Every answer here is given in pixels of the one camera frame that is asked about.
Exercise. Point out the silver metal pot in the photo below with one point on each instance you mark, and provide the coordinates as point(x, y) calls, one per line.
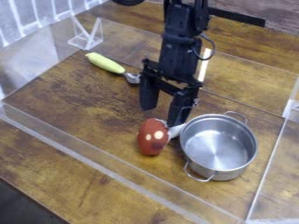
point(219, 146)

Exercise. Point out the clear acrylic triangular bracket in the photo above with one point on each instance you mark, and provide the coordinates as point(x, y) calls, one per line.
point(86, 40)

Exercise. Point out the black strip on table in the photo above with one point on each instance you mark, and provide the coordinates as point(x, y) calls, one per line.
point(238, 17)

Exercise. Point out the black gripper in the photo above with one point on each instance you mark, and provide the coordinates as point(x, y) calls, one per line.
point(171, 75)

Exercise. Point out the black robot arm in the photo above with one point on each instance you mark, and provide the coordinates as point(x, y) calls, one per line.
point(184, 20)

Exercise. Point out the yellow handled spoon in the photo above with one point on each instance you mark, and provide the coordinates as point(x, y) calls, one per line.
point(112, 67)

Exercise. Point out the clear acrylic enclosure wall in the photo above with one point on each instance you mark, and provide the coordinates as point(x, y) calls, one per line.
point(68, 140)

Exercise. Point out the red white plush mushroom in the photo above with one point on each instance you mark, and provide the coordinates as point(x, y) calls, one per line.
point(155, 135)

